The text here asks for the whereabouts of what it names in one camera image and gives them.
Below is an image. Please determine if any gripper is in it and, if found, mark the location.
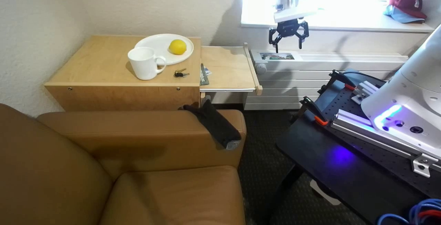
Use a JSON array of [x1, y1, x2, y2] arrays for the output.
[[268, 19, 310, 53]]

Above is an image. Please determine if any wooden drawer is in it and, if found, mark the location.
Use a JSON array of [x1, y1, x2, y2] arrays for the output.
[[199, 42, 263, 96]]

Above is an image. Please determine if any picture card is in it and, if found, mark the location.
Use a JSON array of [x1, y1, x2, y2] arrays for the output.
[[259, 52, 296, 61]]

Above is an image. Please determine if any white radiator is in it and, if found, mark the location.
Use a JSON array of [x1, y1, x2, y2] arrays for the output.
[[243, 49, 409, 111]]

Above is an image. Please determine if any black clamp with orange tips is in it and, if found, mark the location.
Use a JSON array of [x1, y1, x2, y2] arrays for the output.
[[317, 69, 357, 94], [299, 96, 329, 127]]

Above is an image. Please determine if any window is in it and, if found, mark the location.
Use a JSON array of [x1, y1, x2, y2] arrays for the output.
[[240, 0, 435, 33]]

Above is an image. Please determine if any dark booklet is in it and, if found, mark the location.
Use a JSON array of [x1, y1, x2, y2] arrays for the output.
[[199, 63, 212, 86]]

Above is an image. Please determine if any yellow lemon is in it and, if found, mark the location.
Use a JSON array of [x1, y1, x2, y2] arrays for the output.
[[168, 39, 187, 55]]

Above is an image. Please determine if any black sock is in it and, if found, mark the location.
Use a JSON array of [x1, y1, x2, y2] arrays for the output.
[[178, 99, 242, 150]]

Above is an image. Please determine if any maroon cap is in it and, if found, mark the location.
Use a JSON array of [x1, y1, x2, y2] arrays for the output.
[[389, 0, 428, 20]]

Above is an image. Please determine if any white plate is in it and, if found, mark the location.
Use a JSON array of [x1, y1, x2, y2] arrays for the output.
[[134, 33, 194, 66]]

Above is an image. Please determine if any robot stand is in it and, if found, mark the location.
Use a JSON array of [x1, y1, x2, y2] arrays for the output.
[[267, 68, 441, 225]]

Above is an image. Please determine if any white mug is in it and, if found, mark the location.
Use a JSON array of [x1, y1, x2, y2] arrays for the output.
[[127, 47, 167, 81]]

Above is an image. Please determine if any white object on floor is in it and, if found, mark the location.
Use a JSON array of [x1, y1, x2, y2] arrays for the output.
[[309, 179, 342, 206]]

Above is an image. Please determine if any wooden bedside cabinet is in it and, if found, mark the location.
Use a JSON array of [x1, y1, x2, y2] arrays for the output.
[[44, 34, 263, 112]]

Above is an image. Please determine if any brown leather armchair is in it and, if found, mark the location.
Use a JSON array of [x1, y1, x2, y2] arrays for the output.
[[0, 103, 247, 225]]

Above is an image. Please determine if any coil of blue cable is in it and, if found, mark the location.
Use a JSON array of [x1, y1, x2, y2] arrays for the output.
[[376, 198, 441, 225]]

